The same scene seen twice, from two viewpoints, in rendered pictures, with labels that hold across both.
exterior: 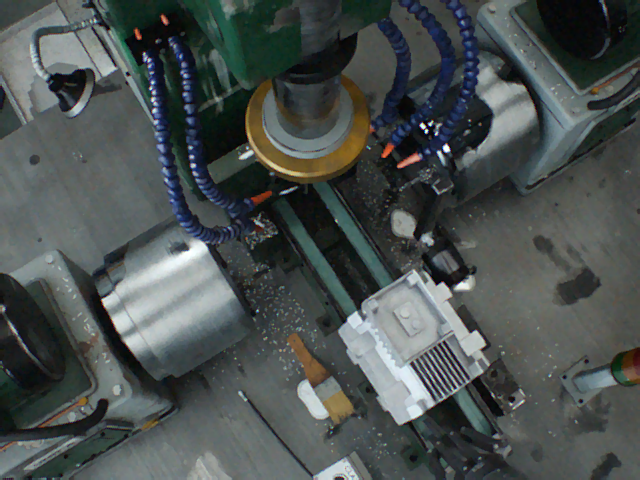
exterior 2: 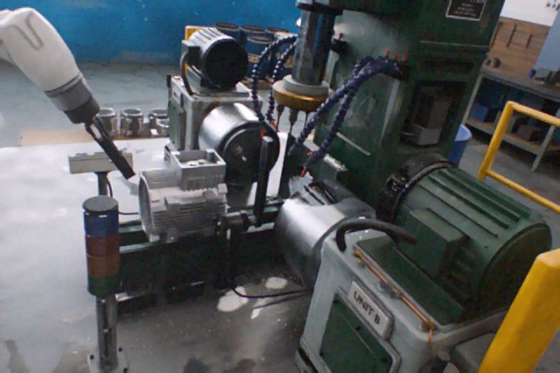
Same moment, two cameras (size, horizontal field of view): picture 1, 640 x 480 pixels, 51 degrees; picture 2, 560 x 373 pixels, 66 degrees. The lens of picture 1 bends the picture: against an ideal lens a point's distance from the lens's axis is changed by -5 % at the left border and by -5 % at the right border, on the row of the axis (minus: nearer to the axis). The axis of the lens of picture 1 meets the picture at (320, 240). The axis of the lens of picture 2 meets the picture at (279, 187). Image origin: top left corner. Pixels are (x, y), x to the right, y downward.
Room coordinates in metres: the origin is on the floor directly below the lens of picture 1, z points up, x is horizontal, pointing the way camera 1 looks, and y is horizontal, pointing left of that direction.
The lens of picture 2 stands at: (0.40, -1.19, 1.64)
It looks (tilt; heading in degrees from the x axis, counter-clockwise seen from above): 27 degrees down; 89
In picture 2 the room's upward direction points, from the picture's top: 10 degrees clockwise
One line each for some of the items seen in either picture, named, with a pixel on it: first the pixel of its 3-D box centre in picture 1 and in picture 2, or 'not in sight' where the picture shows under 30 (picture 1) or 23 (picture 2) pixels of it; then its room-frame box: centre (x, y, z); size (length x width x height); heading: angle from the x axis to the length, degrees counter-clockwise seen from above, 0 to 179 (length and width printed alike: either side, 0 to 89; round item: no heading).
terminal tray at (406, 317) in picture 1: (406, 320); (197, 170); (0.20, -0.14, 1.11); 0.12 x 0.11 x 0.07; 31
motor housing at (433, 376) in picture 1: (413, 348); (181, 201); (0.17, -0.16, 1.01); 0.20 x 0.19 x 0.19; 31
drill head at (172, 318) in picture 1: (152, 309); (233, 138); (0.24, 0.30, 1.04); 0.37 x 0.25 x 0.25; 121
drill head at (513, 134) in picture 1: (470, 120); (338, 245); (0.59, -0.29, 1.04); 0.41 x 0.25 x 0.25; 121
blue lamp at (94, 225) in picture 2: not in sight; (101, 217); (0.11, -0.54, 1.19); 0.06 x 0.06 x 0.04
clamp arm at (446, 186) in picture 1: (431, 213); (262, 184); (0.38, -0.19, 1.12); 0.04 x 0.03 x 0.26; 31
